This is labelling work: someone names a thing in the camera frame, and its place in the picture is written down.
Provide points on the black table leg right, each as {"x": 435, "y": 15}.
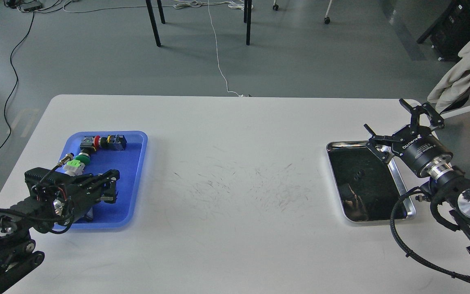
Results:
{"x": 247, "y": 16}

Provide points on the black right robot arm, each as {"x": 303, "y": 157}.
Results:
{"x": 447, "y": 191}

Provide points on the black table leg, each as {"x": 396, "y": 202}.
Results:
{"x": 152, "y": 19}
{"x": 247, "y": 16}

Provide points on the small black gear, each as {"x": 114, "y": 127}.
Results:
{"x": 358, "y": 175}

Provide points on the silver metal tray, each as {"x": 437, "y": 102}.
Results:
{"x": 370, "y": 200}

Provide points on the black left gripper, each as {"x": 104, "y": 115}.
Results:
{"x": 81, "y": 193}

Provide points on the blue plastic tray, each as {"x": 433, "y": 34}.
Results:
{"x": 128, "y": 162}

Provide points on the beige cloth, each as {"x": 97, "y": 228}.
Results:
{"x": 454, "y": 86}

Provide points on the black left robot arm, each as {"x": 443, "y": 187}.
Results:
{"x": 55, "y": 202}

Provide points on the red emergency stop button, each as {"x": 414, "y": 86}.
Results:
{"x": 90, "y": 144}

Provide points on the black table leg left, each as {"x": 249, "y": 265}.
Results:
{"x": 152, "y": 19}

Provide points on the black cabinet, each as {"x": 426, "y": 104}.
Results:
{"x": 451, "y": 30}

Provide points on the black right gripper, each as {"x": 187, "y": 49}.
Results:
{"x": 420, "y": 151}

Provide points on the green push button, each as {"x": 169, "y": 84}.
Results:
{"x": 75, "y": 166}

